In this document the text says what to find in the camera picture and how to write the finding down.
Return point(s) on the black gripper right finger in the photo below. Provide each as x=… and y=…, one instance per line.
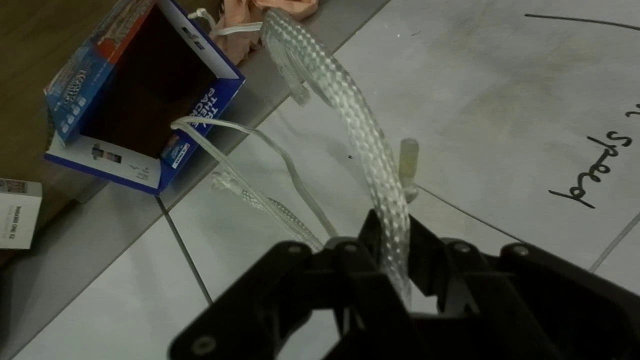
x=533, y=307

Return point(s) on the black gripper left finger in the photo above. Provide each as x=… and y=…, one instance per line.
x=301, y=301

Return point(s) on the blue cardboard box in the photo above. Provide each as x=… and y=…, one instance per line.
x=73, y=92

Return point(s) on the small white open box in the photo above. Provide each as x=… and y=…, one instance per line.
x=17, y=213

